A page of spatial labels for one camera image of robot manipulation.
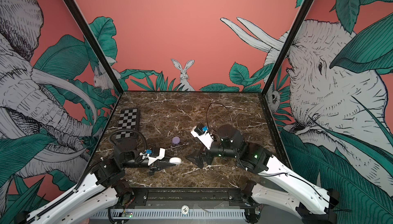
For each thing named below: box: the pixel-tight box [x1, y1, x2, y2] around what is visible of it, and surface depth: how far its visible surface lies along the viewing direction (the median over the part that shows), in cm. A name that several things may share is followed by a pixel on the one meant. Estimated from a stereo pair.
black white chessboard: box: [115, 107, 141, 140], surface depth 100 cm
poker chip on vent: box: [181, 204, 190, 215], surface depth 72 cm
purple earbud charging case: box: [171, 136, 181, 145], surface depth 95 cm
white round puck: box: [168, 157, 182, 165], surface depth 61 cm
